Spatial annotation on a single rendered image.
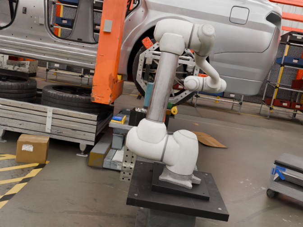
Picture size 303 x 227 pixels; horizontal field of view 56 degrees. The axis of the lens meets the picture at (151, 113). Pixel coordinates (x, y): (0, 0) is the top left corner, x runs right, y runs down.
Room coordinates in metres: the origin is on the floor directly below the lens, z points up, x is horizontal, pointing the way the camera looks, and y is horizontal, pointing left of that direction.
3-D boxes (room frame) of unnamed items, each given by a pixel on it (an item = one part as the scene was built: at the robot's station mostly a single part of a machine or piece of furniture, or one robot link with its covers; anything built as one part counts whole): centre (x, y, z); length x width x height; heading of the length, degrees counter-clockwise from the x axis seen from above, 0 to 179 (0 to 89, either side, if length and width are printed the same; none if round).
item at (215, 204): (1.52, -0.20, 0.15); 0.50 x 0.50 x 0.30; 0
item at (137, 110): (2.10, 0.05, 0.51); 0.20 x 0.14 x 0.13; 86
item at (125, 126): (2.10, 0.08, 0.44); 0.43 x 0.17 x 0.03; 89
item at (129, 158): (2.10, 0.11, 0.21); 0.10 x 0.10 x 0.42; 89
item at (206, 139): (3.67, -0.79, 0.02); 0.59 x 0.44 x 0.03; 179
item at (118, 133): (2.68, 0.23, 0.26); 0.42 x 0.18 x 0.35; 179
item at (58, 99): (2.85, 0.77, 0.39); 0.66 x 0.66 x 0.24
